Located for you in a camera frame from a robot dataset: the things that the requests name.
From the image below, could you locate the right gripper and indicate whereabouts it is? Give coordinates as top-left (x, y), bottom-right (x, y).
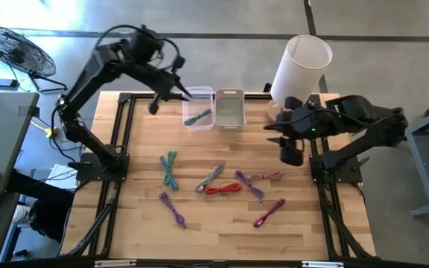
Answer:
top-left (263, 95), bottom-right (337, 168)

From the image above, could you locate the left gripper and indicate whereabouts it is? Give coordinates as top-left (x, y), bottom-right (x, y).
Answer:
top-left (143, 56), bottom-right (193, 115)

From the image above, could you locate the pink braided usb cable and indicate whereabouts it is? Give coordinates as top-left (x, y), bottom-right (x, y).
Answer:
top-left (247, 170), bottom-right (285, 183)

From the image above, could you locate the purple braided usb cable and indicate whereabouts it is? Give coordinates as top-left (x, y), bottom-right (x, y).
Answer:
top-left (235, 170), bottom-right (266, 205)
top-left (158, 191), bottom-right (187, 229)

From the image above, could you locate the red braided usb cable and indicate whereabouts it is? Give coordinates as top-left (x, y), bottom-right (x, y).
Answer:
top-left (203, 182), bottom-right (243, 196)

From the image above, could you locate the magenta braided usb cable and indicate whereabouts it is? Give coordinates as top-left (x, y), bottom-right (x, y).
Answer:
top-left (252, 197), bottom-right (287, 229)

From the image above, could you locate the grey braided usb cable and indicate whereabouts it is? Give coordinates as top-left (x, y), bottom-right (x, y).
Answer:
top-left (194, 163), bottom-right (225, 194)

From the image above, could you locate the teal braided usb cable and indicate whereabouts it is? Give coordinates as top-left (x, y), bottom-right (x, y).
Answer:
top-left (159, 155), bottom-right (179, 191)
top-left (183, 108), bottom-right (214, 127)

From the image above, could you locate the clear plastic bin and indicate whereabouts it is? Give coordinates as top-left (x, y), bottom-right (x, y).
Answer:
top-left (182, 86), bottom-right (215, 132)

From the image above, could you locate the beige plastic bin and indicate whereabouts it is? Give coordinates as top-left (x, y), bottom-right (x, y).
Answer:
top-left (214, 88), bottom-right (247, 133)

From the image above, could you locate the white shade table lamp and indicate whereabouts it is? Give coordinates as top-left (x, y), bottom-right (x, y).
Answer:
top-left (265, 34), bottom-right (334, 126)

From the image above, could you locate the white paper sheet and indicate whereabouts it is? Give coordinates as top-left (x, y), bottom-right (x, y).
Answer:
top-left (46, 163), bottom-right (78, 191)

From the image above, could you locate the grey metal table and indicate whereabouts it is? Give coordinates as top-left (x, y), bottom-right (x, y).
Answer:
top-left (404, 95), bottom-right (429, 219)

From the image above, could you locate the black floor fan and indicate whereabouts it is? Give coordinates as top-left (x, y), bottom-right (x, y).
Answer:
top-left (0, 24), bottom-right (69, 93)

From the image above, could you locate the black bag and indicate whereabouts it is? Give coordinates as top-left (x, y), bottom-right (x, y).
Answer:
top-left (4, 169), bottom-right (76, 243)

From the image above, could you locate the yellow power cord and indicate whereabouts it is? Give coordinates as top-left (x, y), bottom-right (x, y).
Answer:
top-left (31, 118), bottom-right (59, 139)

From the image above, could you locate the silver metal bracket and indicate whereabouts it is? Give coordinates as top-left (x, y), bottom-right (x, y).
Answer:
top-left (94, 259), bottom-right (137, 268)
top-left (302, 260), bottom-right (345, 268)

